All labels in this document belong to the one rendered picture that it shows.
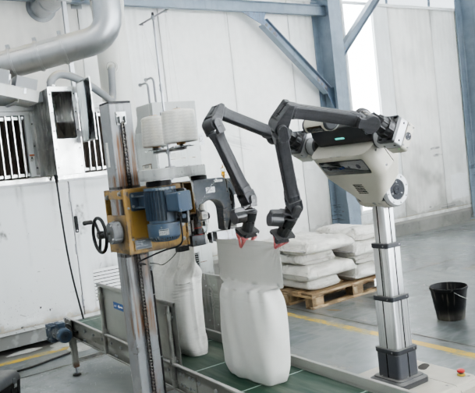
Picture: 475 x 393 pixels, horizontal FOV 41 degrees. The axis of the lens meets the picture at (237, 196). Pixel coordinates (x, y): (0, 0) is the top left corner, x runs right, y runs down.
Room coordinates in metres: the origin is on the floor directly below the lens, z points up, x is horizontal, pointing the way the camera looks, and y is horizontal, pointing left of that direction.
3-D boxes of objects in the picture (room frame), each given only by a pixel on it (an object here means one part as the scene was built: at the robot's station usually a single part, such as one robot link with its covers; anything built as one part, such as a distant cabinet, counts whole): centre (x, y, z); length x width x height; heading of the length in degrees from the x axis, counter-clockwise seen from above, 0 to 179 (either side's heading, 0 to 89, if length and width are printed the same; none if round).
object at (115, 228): (3.02, 0.61, 1.14); 0.11 x 0.06 x 0.11; 34
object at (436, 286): (4.92, -1.58, 0.13); 0.30 x 0.30 x 0.26
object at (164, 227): (2.92, 0.35, 1.21); 0.15 x 0.15 x 0.25
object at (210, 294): (3.88, 0.22, 0.53); 1.05 x 0.02 x 0.41; 34
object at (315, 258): (6.15, -0.55, 0.44); 0.66 x 0.42 x 0.14; 28
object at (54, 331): (4.44, 1.35, 0.35); 0.30 x 0.15 x 0.15; 34
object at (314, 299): (6.34, -0.83, 0.07); 1.20 x 0.82 x 0.14; 126
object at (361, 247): (6.35, -1.19, 0.44); 0.68 x 0.44 x 0.15; 124
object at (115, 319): (3.58, 0.67, 0.53); 1.05 x 0.02 x 0.41; 34
